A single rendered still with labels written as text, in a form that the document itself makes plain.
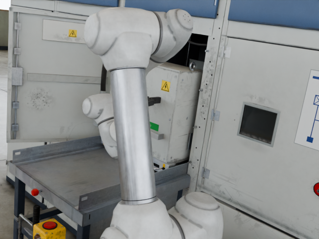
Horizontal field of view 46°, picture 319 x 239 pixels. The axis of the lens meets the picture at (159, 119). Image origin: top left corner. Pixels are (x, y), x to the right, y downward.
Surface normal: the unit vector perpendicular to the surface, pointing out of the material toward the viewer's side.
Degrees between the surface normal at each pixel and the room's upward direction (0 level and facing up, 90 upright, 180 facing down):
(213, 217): 63
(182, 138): 90
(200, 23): 90
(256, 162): 90
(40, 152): 90
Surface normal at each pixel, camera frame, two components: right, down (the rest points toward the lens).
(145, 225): 0.35, -0.14
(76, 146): 0.72, 0.26
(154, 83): -0.68, 0.11
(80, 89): 0.40, 0.29
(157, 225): 0.57, -0.11
